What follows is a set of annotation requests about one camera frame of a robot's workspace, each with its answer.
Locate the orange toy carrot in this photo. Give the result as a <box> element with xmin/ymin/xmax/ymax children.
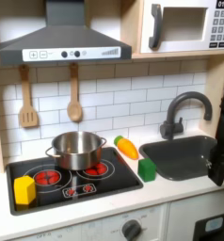
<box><xmin>113</xmin><ymin>135</ymin><xmax>140</xmax><ymax>161</ymax></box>

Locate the black dishwasher panel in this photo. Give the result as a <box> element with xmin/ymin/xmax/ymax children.
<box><xmin>192</xmin><ymin>211</ymin><xmax>224</xmax><ymax>241</ymax></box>

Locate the white toy microwave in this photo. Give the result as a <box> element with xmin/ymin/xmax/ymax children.
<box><xmin>139</xmin><ymin>0</ymin><xmax>224</xmax><ymax>55</ymax></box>

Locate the grey range hood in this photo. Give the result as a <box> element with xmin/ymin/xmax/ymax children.
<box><xmin>0</xmin><ymin>0</ymin><xmax>133</xmax><ymax>67</ymax></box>

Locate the steel pot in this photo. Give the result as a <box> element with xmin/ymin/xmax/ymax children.
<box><xmin>44</xmin><ymin>130</ymin><xmax>107</xmax><ymax>171</ymax></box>

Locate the dark grey tap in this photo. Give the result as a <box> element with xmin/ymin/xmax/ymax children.
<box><xmin>159</xmin><ymin>90</ymin><xmax>214</xmax><ymax>141</ymax></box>

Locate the dark grey sink basin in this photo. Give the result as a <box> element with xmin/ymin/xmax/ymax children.
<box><xmin>138</xmin><ymin>135</ymin><xmax>219</xmax><ymax>182</ymax></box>

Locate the yellow block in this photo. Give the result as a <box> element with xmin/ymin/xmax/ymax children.
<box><xmin>13</xmin><ymin>175</ymin><xmax>38</xmax><ymax>206</ymax></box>

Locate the black toy stove top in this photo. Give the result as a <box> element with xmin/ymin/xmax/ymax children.
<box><xmin>6</xmin><ymin>146</ymin><xmax>144</xmax><ymax>217</ymax></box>

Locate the green cube block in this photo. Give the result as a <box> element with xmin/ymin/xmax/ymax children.
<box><xmin>137</xmin><ymin>157</ymin><xmax>157</xmax><ymax>183</ymax></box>

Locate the grey oven knob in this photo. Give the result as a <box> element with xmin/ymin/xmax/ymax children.
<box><xmin>121</xmin><ymin>218</ymin><xmax>143</xmax><ymax>241</ymax></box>

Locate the wooden spoon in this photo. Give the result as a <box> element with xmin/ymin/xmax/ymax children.
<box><xmin>66</xmin><ymin>62</ymin><xmax>84</xmax><ymax>123</ymax></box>

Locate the wooden slotted spatula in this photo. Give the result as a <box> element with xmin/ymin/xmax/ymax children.
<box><xmin>17</xmin><ymin>64</ymin><xmax>40</xmax><ymax>129</ymax></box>

